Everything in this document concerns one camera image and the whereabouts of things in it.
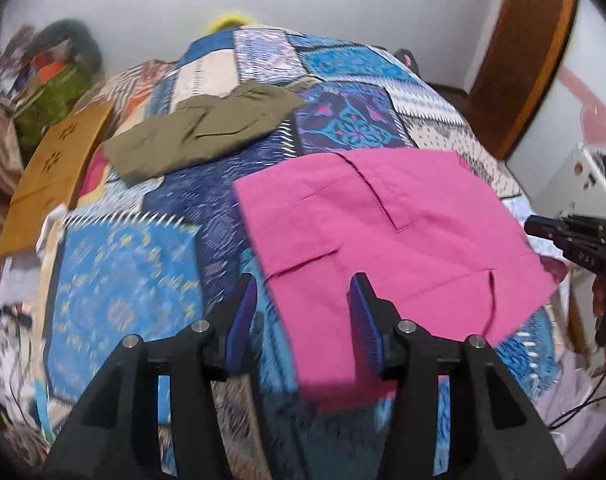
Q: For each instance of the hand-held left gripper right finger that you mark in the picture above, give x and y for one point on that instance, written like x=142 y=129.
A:
x=365 y=321

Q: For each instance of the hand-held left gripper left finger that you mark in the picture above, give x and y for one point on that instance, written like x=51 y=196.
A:
x=242 y=321

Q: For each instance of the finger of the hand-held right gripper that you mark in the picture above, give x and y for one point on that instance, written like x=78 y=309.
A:
x=558 y=232

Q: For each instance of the pink pants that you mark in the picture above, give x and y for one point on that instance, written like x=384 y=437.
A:
x=398 y=255

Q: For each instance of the olive green pants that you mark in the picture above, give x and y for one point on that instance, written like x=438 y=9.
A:
x=203 y=130

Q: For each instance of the patchwork printed blanket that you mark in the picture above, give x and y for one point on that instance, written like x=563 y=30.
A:
x=263 y=200

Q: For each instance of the wooden door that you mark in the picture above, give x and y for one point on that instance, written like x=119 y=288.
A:
x=525 y=55

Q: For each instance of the mustard brown embroidered cloth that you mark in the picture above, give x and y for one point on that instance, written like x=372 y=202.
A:
x=53 y=170

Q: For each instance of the green patterned bag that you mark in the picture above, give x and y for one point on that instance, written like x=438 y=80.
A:
x=50 y=97

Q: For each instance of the yellow object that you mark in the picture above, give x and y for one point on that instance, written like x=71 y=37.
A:
x=229 y=23

